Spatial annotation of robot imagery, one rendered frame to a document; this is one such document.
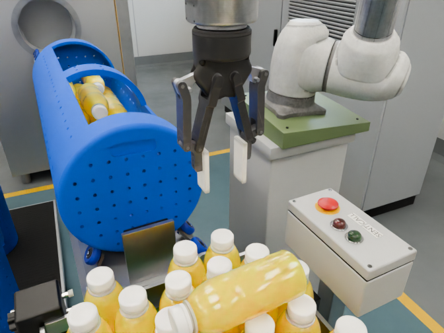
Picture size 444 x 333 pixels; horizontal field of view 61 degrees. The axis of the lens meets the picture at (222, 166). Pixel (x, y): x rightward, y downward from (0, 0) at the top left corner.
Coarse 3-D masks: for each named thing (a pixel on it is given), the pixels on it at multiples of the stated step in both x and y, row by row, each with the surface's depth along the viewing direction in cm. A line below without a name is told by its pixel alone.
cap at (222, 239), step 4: (216, 232) 64; (220, 232) 64; (224, 232) 64; (228, 232) 64; (212, 236) 63; (216, 236) 63; (220, 236) 63; (224, 236) 63; (228, 236) 63; (232, 236) 63; (212, 240) 63; (216, 240) 62; (220, 240) 62; (224, 240) 62; (228, 240) 62; (232, 240) 63; (212, 244) 63; (216, 244) 62; (220, 244) 62; (224, 244) 62; (228, 244) 62; (232, 244) 63; (216, 248) 63; (220, 248) 62; (224, 248) 63; (228, 248) 63
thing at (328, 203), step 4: (320, 200) 67; (324, 200) 67; (328, 200) 67; (332, 200) 67; (320, 204) 66; (324, 204) 66; (328, 204) 66; (332, 204) 66; (336, 204) 66; (324, 208) 65; (328, 208) 65; (332, 208) 65; (336, 208) 65
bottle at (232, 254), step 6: (210, 246) 64; (234, 246) 64; (210, 252) 64; (216, 252) 63; (222, 252) 63; (228, 252) 63; (234, 252) 64; (204, 258) 66; (210, 258) 64; (234, 258) 64; (204, 264) 65; (234, 264) 64
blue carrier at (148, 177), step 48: (48, 48) 127; (96, 48) 133; (48, 96) 94; (48, 144) 80; (96, 144) 64; (144, 144) 69; (96, 192) 68; (144, 192) 73; (192, 192) 78; (96, 240) 73
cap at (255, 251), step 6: (252, 246) 61; (258, 246) 61; (264, 246) 61; (246, 252) 60; (252, 252) 60; (258, 252) 60; (264, 252) 60; (246, 258) 60; (252, 258) 59; (258, 258) 59
